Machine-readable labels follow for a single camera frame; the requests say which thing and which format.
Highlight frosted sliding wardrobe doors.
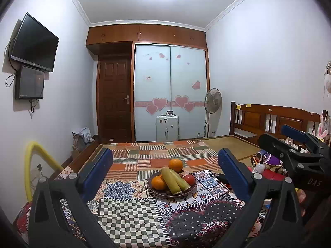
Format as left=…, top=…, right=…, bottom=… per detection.
left=133, top=43, right=209, bottom=142

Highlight white bunny plush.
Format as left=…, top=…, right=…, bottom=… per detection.
left=317, top=124, right=331, bottom=142

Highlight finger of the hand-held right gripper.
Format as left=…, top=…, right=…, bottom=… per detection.
left=281, top=124, right=326, bottom=153
left=258, top=133, right=302, bottom=162

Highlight pile of toys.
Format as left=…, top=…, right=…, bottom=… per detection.
left=248, top=134, right=331, bottom=184

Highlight patchwork blanket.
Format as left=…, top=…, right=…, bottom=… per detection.
left=14, top=139, right=261, bottom=248

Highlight black cable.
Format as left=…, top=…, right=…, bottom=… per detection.
left=5, top=37, right=35, bottom=114

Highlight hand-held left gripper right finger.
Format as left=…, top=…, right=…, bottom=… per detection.
left=217, top=148, right=305, bottom=248

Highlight purple plate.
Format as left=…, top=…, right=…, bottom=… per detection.
left=147, top=170, right=197, bottom=197

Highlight pile of clothes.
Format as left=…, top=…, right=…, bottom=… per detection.
left=72, top=127, right=95, bottom=151

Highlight large orange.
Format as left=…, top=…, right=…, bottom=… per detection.
left=169, top=159, right=184, bottom=173
left=151, top=176, right=168, bottom=190

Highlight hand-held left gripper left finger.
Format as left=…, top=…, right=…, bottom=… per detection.
left=28, top=147, right=117, bottom=248

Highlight person's right hand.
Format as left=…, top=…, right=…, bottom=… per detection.
left=296, top=188, right=307, bottom=217

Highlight small black monitor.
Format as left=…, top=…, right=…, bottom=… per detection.
left=15, top=65, right=45, bottom=100

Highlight brown wooden door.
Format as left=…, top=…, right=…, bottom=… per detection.
left=96, top=54, right=135, bottom=142

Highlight yellow corn cob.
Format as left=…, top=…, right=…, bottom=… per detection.
left=160, top=167, right=181, bottom=195
left=171, top=172, right=191, bottom=192

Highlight wall-mounted black television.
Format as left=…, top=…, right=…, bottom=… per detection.
left=10, top=12, right=60, bottom=72

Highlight straw bed mat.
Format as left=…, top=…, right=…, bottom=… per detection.
left=98, top=136, right=260, bottom=162

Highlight standing fan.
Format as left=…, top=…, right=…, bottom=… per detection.
left=203, top=88, right=223, bottom=138

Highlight yellow hoop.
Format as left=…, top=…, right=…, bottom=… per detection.
left=24, top=142, right=64, bottom=202

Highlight wooden overhead cabinet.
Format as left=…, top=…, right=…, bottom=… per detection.
left=86, top=24, right=209, bottom=55

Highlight silver suitcase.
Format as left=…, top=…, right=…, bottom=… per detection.
left=156, top=111, right=179, bottom=142

